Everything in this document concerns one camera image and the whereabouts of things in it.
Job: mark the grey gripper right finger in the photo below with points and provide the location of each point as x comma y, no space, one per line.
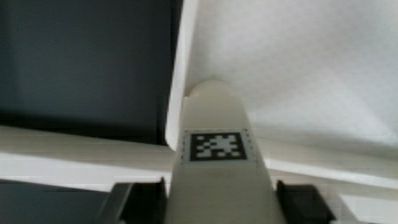
303,204

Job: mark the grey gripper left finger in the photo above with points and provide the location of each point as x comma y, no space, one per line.
136,204

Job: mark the white desk leg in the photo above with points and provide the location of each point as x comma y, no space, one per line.
221,187

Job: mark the white desk top tray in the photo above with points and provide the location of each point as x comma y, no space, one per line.
305,53

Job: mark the white front fence bar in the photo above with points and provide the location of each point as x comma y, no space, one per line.
84,162

